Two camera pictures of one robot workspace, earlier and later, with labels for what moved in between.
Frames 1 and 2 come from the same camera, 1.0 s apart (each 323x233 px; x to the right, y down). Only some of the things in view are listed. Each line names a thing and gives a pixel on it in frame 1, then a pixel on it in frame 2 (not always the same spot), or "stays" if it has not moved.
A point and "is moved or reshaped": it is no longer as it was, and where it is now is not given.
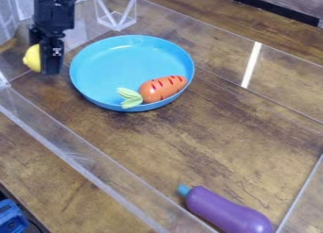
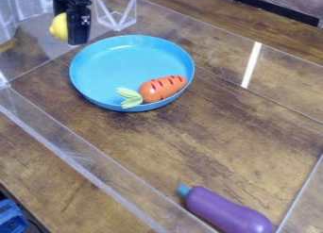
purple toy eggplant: [225, 217] stays
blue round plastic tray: [123, 62] stays
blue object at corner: [13, 222] stays
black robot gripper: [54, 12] to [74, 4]
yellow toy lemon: [32, 58] is moved or reshaped
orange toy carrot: [153, 91] stays
